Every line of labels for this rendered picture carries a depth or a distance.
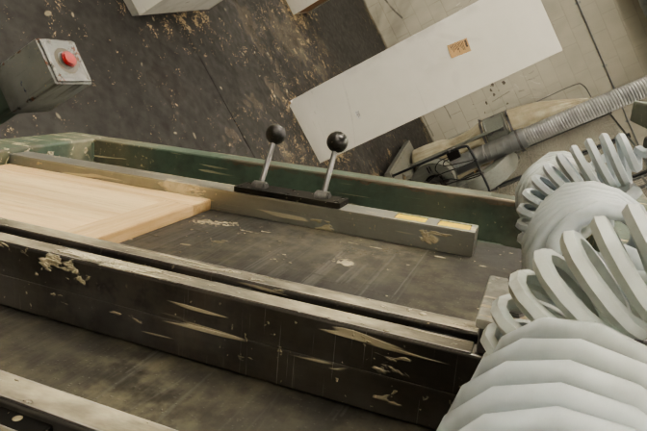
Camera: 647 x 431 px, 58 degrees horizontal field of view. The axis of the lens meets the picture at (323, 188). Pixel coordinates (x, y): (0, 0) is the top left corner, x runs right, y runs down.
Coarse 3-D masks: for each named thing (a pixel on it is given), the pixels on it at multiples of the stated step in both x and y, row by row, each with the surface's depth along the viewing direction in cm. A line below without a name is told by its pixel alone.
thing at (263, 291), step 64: (0, 256) 59; (64, 256) 56; (128, 256) 58; (64, 320) 57; (128, 320) 54; (192, 320) 51; (256, 320) 49; (320, 320) 47; (384, 320) 49; (448, 320) 48; (320, 384) 48; (384, 384) 46; (448, 384) 44
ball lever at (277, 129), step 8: (272, 128) 104; (280, 128) 105; (272, 136) 104; (280, 136) 104; (272, 144) 105; (272, 152) 105; (264, 168) 104; (264, 176) 103; (256, 184) 102; (264, 184) 102
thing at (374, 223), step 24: (48, 168) 117; (72, 168) 115; (96, 168) 113; (120, 168) 114; (192, 192) 106; (216, 192) 104; (240, 192) 102; (264, 216) 101; (288, 216) 99; (312, 216) 98; (336, 216) 96; (360, 216) 94; (384, 216) 93; (384, 240) 94; (408, 240) 92; (432, 240) 91; (456, 240) 89
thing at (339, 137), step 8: (328, 136) 101; (336, 136) 100; (344, 136) 101; (328, 144) 101; (336, 144) 100; (344, 144) 101; (336, 152) 101; (328, 168) 100; (328, 176) 100; (328, 184) 100; (320, 192) 98; (328, 192) 98
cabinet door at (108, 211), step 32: (0, 192) 98; (32, 192) 100; (64, 192) 102; (96, 192) 104; (128, 192) 104; (160, 192) 106; (64, 224) 84; (96, 224) 84; (128, 224) 85; (160, 224) 91
